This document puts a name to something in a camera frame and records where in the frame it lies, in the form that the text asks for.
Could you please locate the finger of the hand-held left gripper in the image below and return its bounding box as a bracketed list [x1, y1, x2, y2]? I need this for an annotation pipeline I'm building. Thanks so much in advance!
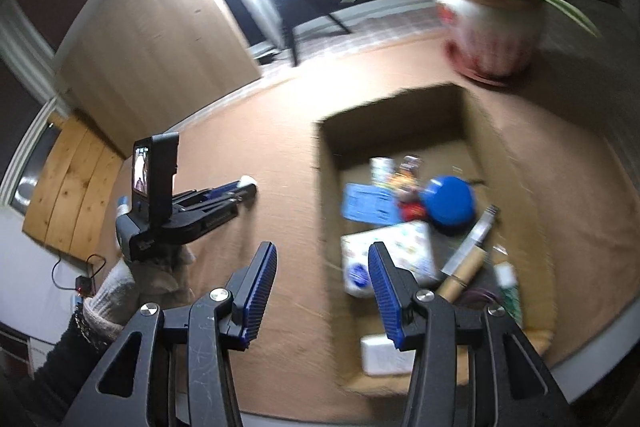
[200, 184, 258, 229]
[172, 179, 246, 208]

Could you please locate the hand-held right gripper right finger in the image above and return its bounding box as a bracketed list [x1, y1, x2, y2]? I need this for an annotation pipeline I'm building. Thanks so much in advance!
[367, 241, 576, 427]

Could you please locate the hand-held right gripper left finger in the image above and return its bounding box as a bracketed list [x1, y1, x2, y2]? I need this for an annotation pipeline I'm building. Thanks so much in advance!
[60, 241, 278, 427]

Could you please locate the printed tissue pack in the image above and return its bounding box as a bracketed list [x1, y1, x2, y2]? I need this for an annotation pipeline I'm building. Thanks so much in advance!
[340, 221, 441, 299]

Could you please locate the white charger plug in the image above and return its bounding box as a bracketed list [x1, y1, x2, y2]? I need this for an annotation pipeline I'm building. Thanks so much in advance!
[361, 334, 416, 377]

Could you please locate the wooden clothespin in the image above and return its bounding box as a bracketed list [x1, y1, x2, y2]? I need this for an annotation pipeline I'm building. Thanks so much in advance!
[436, 248, 488, 303]

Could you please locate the cartoon figurine toy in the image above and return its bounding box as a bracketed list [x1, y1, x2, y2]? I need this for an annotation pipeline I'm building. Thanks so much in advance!
[390, 169, 426, 220]

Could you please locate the purple cable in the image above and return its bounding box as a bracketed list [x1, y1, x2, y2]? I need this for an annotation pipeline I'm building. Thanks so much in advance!
[457, 287, 503, 308]

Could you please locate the blue plastic holder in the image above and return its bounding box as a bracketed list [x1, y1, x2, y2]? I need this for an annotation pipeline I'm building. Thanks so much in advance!
[341, 182, 401, 225]

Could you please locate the clear black pen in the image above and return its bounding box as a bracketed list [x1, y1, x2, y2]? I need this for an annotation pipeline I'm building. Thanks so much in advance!
[440, 204, 501, 280]

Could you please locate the green lip balm tube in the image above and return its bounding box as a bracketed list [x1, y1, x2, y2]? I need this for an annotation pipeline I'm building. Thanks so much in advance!
[492, 262, 523, 323]

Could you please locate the cardboard box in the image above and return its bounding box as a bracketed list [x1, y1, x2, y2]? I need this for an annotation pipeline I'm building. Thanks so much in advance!
[311, 83, 558, 395]

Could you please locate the person's left forearm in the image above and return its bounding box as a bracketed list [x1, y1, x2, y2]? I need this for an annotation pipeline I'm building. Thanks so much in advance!
[0, 307, 111, 427]

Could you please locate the person's left hand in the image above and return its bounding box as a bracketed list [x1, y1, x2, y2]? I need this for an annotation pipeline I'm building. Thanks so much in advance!
[82, 247, 198, 343]

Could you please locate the pine plank panel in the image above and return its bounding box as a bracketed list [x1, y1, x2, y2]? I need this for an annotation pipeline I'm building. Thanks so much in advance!
[22, 114, 126, 253]

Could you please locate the large wooden board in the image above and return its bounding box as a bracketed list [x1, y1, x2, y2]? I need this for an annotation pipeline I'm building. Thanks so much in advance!
[54, 0, 263, 158]

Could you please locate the black tripod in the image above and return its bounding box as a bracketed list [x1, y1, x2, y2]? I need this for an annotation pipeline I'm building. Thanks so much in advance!
[200, 0, 351, 68]

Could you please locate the white red flower pot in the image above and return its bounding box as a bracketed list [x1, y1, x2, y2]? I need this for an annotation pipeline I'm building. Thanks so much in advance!
[434, 0, 547, 86]

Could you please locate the black cable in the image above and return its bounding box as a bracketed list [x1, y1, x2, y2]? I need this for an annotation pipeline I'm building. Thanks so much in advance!
[52, 254, 108, 293]

